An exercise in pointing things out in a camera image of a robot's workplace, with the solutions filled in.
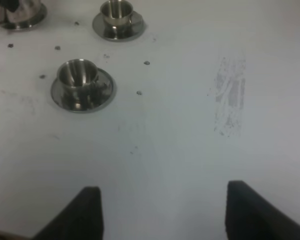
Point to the near steel teacup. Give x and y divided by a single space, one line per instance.
78 74

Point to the steel teacup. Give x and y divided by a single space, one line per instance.
117 13
78 74

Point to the far steel saucer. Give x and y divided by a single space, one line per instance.
135 28

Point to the near steel saucer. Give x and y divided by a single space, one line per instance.
87 100

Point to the teapot steel saucer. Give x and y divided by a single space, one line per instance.
28 24

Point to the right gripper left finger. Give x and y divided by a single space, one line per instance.
81 219

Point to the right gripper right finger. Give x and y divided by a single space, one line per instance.
248 216

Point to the far steel teacup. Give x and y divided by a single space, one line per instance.
117 13

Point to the stainless steel teapot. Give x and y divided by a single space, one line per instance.
15 11

